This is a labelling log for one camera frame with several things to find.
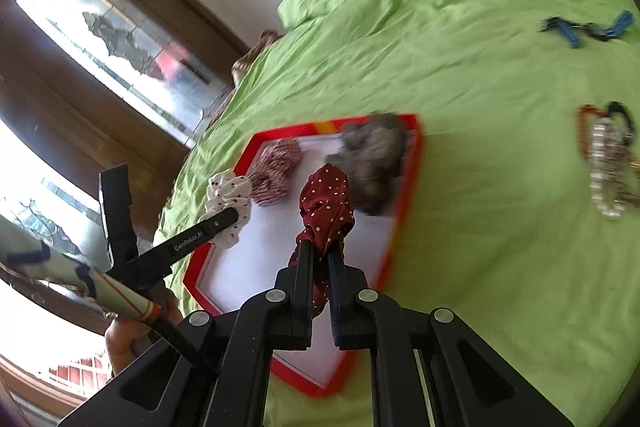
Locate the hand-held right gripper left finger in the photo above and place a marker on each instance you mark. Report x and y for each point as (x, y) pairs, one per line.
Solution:
(305, 272)

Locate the brown patterned blanket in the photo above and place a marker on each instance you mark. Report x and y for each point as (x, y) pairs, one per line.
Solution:
(247, 59)

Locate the pink checked scrunchie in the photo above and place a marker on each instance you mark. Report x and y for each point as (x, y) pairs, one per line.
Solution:
(272, 172)

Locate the grey plaid scrunchie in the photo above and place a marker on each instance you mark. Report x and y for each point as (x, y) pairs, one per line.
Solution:
(370, 157)

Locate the leaded glass door panel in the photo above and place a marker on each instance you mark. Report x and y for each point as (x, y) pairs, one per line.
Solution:
(100, 7)
(30, 187)

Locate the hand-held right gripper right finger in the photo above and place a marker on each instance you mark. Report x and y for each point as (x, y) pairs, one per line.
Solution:
(334, 297)

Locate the red cardboard tray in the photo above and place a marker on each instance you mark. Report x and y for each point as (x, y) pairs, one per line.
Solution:
(260, 267)

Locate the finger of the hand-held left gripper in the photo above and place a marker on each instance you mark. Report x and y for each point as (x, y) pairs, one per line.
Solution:
(116, 207)
(195, 242)

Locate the dark red dotted scrunchie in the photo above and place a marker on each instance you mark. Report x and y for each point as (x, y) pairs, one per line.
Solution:
(325, 202)

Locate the white dotted scrunchie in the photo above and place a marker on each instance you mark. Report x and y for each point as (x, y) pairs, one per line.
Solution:
(220, 197)

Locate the green bed sheet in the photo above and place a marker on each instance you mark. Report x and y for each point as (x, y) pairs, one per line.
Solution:
(475, 257)

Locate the person's left hand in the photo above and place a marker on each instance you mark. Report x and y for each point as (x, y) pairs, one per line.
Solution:
(122, 342)

